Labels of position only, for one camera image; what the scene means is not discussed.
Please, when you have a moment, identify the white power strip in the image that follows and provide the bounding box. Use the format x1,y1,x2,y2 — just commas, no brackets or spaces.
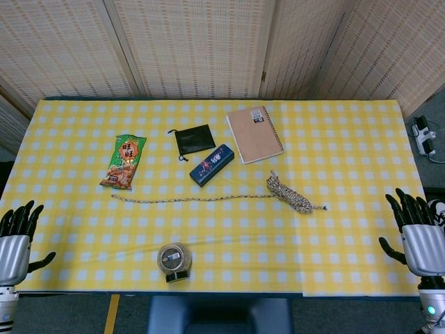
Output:
412,116,439,157

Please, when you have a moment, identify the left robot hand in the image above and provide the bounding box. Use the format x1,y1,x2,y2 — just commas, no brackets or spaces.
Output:
0,200,56,287

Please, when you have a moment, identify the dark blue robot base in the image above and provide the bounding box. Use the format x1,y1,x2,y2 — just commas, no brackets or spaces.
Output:
147,297,295,334

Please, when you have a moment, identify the black drawstring pouch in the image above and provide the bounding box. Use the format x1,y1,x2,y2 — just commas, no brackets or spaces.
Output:
167,124,216,163

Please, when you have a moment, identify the round jar with black lid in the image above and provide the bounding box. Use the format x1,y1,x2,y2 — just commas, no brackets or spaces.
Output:
156,242,192,284

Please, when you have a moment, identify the woven folding screen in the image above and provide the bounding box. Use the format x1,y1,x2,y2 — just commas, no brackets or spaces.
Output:
0,0,445,119

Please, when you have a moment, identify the yellow floor tape strip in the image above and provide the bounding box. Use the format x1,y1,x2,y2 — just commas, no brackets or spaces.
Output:
104,294,121,334

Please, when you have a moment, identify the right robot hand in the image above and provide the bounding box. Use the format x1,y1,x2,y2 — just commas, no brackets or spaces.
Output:
378,188,445,278

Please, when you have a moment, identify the dark blue floral box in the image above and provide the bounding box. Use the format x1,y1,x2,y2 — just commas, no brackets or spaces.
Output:
188,143,235,189

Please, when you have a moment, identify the yellow checkered tablecloth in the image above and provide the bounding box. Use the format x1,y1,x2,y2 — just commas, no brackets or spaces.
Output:
0,99,428,297

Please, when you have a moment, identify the green snack bag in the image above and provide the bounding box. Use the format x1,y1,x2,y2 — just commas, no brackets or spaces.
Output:
99,134,147,191

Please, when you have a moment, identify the brown spiral notebook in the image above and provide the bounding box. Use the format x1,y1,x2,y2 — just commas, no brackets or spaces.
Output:
225,106,285,166

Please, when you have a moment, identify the speckled braided rope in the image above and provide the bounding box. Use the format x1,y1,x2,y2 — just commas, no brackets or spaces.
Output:
111,170,329,214

